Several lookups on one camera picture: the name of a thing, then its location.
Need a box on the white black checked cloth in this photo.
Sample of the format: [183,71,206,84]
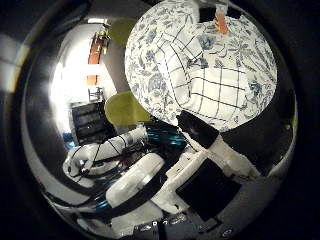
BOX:
[154,28,250,123]

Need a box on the teal blue metallic object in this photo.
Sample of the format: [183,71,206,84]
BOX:
[145,125,188,148]

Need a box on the blue floral tablecloth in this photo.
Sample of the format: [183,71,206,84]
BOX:
[124,0,278,133]

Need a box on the black shelf cabinet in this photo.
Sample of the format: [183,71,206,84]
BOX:
[70,101,116,146]

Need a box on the orange wall panel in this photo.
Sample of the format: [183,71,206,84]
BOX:
[86,30,105,86]

